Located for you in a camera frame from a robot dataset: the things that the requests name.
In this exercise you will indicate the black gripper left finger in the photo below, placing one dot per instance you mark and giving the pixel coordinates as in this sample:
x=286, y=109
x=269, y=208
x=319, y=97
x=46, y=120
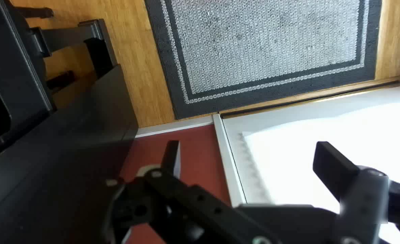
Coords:
x=172, y=199

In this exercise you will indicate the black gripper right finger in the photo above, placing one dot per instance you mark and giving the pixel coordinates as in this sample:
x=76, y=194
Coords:
x=364, y=199

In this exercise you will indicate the white baseboard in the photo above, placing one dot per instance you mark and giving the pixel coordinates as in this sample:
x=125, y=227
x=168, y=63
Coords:
x=176, y=127

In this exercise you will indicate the white door with blind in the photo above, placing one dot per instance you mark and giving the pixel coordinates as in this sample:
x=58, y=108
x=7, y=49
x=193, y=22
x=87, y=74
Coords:
x=326, y=123

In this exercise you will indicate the dark wooden cabinet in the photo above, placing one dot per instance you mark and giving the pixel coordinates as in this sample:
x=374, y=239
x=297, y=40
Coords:
x=64, y=158

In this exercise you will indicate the grey rug with dark border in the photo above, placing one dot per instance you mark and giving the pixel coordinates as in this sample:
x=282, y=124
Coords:
x=271, y=45

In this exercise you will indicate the dark wooden stool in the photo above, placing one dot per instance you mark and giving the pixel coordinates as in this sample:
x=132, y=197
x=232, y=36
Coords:
x=72, y=35

